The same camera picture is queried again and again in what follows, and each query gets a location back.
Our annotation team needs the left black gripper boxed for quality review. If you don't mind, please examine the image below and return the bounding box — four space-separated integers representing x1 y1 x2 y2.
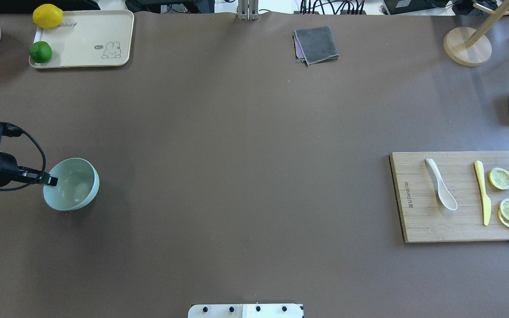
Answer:
0 151 58 187

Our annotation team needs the mint green ceramic bowl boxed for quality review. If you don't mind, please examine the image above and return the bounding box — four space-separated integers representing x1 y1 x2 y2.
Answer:
43 158 100 211

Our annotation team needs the white ceramic soup spoon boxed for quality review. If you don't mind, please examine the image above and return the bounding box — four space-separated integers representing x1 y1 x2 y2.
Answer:
425 158 458 211

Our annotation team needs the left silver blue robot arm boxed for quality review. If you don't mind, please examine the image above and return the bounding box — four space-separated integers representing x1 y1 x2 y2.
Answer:
0 151 58 189

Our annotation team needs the green lime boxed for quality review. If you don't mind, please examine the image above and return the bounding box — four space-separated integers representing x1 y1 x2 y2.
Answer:
30 42 53 63

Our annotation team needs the beige bunny tray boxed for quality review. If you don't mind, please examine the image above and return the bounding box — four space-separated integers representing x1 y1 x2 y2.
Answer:
29 10 135 69

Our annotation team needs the yellow lemon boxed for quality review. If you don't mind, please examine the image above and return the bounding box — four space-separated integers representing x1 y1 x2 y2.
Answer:
32 4 64 29

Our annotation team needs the grey folded cloth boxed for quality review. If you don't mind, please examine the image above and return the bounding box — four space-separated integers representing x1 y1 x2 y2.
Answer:
293 26 339 66

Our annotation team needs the bamboo cutting board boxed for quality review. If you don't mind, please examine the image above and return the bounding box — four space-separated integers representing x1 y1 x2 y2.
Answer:
389 151 509 243

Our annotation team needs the wooden mug tree stand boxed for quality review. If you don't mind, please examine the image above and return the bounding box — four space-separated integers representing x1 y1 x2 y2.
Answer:
444 0 509 67

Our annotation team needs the yellow plastic knife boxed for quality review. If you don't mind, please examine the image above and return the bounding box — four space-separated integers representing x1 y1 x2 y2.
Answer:
473 160 492 226

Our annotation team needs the lemon slice near knife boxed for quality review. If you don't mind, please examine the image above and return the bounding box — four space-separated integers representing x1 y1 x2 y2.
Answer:
487 167 509 190

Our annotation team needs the lemon slice bottom stacked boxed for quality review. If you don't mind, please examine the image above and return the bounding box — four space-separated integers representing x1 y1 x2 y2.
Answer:
497 211 509 228

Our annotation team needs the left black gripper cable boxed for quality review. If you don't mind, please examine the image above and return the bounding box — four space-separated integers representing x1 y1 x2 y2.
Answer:
0 125 47 192

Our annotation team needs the aluminium frame post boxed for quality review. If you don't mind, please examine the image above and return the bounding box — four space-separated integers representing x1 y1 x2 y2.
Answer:
237 0 259 20

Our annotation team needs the white pedestal column base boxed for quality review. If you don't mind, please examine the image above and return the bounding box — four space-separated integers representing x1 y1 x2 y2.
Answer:
187 303 304 318

